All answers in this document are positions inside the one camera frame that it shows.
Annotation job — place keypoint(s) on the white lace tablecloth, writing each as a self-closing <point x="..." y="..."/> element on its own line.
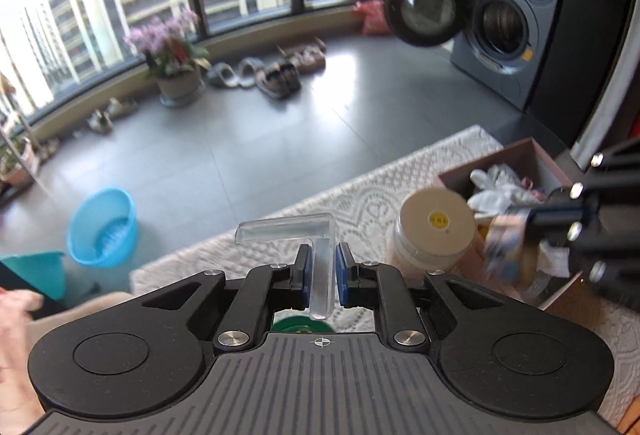
<point x="360" y="195"/>

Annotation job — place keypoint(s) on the clear plastic jar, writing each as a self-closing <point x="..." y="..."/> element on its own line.
<point x="435" y="230"/>

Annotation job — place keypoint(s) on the red plastic bag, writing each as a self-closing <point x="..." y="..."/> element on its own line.
<point x="372" y="17"/>

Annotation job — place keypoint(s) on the green round lid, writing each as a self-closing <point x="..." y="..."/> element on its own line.
<point x="300" y="325"/>

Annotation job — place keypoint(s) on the clear plastic bracket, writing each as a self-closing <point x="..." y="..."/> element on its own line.
<point x="320" y="245"/>

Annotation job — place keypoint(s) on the dark door panel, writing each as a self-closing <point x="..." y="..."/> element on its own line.
<point x="590" y="15"/>

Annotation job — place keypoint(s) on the potted pink orchid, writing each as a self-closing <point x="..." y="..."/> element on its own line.
<point x="170" y="55"/>

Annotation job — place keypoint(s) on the row of slippers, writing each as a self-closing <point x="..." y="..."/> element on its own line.
<point x="270" y="72"/>

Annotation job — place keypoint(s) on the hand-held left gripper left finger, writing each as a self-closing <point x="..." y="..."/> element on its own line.
<point x="306" y="277"/>

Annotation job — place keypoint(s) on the teal plastic bin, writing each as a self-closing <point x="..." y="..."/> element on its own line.
<point x="35" y="272"/>

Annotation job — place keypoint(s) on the white cloth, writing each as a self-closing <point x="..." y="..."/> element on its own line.
<point x="495" y="190"/>

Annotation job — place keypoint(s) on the small potted plant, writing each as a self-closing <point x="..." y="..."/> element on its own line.
<point x="15" y="162"/>

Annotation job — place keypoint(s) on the blue plastic basin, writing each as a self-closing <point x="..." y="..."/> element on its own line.
<point x="102" y="235"/>

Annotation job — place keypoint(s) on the grey washing machine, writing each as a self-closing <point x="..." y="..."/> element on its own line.
<point x="515" y="25"/>

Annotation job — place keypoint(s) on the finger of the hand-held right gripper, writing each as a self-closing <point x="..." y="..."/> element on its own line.
<point x="605" y="175"/>
<point x="555" y="216"/>

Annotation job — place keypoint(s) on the person's leg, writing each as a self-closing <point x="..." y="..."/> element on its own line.
<point x="20" y="355"/>

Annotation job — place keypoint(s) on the brown cardboard box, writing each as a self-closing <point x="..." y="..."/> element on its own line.
<point x="530" y="160"/>

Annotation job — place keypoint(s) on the olive shoe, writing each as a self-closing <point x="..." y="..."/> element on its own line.
<point x="122" y="105"/>
<point x="100" y="120"/>

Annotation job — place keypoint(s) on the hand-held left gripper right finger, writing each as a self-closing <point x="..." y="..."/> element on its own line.
<point x="344" y="275"/>

